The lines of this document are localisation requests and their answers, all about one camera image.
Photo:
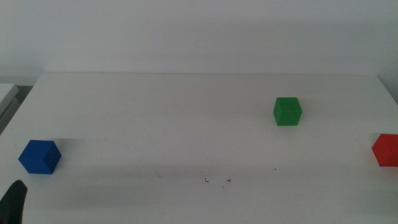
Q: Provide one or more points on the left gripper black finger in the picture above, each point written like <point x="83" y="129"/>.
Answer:
<point x="12" y="205"/>

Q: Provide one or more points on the blue cube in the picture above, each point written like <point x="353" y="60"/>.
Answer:
<point x="37" y="157"/>

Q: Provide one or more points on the green cube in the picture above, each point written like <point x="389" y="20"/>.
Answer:
<point x="287" y="112"/>

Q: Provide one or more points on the red cube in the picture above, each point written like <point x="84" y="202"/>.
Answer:
<point x="387" y="151"/>

